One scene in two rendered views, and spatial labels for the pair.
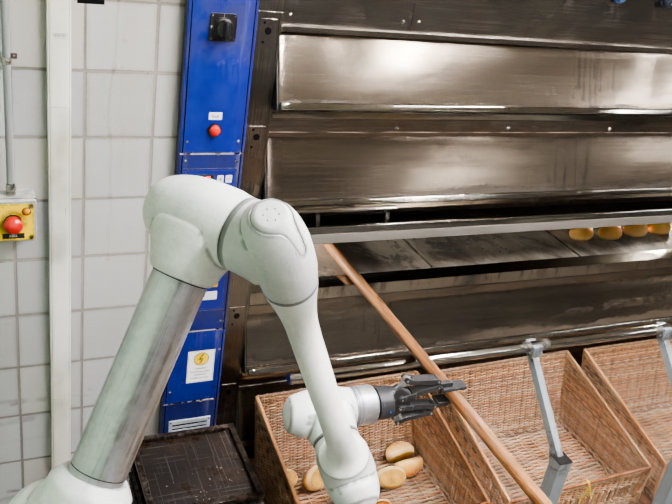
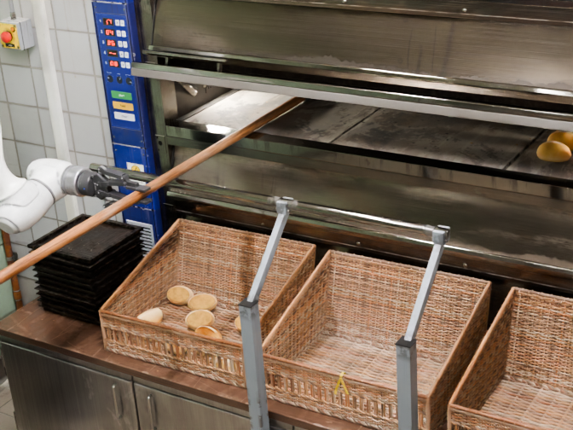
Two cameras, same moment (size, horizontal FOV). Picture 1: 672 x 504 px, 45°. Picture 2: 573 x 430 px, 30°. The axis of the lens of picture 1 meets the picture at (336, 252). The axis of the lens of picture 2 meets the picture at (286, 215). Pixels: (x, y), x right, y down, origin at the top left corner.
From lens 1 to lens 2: 3.05 m
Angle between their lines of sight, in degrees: 54
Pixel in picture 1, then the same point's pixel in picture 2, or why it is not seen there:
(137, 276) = (93, 93)
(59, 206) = (40, 31)
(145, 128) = not seen: outside the picture
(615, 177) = (486, 68)
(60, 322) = (54, 117)
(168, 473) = not seen: hidden behind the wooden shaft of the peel
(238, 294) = (158, 124)
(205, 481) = (79, 245)
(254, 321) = (179, 153)
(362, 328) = (260, 184)
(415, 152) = (267, 18)
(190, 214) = not seen: outside the picture
